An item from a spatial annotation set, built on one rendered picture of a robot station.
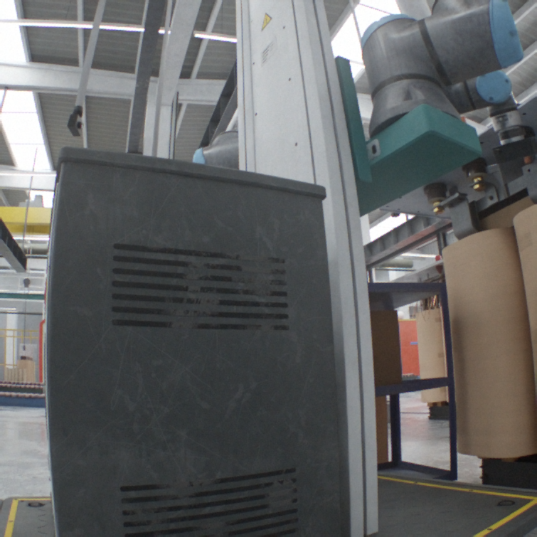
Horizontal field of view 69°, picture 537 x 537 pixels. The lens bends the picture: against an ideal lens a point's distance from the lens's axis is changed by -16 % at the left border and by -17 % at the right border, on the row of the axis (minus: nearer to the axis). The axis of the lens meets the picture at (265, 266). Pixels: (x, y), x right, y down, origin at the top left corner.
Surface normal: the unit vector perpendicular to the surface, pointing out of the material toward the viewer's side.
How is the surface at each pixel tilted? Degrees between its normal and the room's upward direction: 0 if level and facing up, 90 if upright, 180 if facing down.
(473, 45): 135
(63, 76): 90
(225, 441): 90
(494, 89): 115
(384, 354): 90
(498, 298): 90
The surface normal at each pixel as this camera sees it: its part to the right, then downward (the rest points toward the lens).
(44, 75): 0.32, -0.25
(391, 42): -0.61, -0.17
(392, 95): -0.65, -0.47
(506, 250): -0.21, -0.23
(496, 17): -0.50, 0.14
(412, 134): -0.88, -0.07
